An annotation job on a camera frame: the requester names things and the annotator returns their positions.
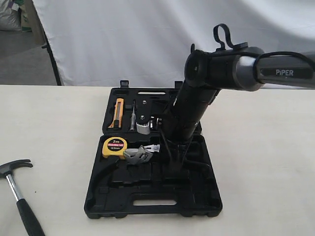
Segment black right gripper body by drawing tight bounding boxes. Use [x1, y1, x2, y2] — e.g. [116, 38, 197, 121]
[136, 82, 219, 143]

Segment chrome adjustable wrench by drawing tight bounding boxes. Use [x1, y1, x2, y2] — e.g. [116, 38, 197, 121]
[123, 145, 205, 174]

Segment black plastic tool case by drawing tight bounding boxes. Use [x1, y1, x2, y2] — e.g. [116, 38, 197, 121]
[84, 81, 222, 219]

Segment steel claw hammer black grip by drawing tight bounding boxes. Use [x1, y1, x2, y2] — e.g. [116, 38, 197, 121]
[0, 159, 45, 236]

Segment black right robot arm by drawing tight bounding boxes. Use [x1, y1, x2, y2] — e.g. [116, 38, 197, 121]
[154, 43, 315, 170]

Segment clear voltage tester screwdriver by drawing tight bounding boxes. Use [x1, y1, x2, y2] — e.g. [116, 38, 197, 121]
[129, 100, 136, 131]

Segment yellow utility knife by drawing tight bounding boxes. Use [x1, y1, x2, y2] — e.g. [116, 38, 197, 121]
[108, 98, 124, 129]

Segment yellow 2m tape measure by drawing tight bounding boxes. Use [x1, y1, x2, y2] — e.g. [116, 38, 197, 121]
[102, 137, 127, 160]

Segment white backdrop cloth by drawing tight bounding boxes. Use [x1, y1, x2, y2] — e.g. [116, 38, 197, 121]
[34, 0, 315, 87]

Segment black backdrop stand pole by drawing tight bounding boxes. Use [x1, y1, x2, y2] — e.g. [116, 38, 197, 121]
[41, 29, 63, 86]

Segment white sacks in background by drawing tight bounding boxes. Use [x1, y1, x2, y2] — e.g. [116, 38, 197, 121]
[0, 0, 32, 32]

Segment orange handled combination pliers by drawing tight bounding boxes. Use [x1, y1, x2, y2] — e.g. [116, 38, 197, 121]
[144, 145, 160, 152]

